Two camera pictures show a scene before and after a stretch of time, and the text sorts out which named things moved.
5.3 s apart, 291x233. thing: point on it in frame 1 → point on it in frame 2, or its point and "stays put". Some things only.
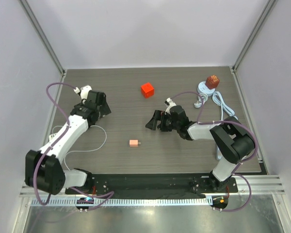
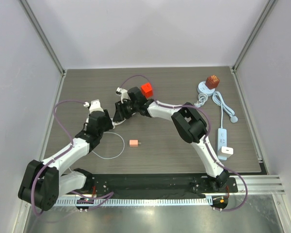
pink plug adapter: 134,142 stays put
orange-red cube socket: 147,90 stays put
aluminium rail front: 260,185 stays put
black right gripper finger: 152,124 → 119,115
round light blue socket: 202,88 stays put
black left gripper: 104,109 → 109,125
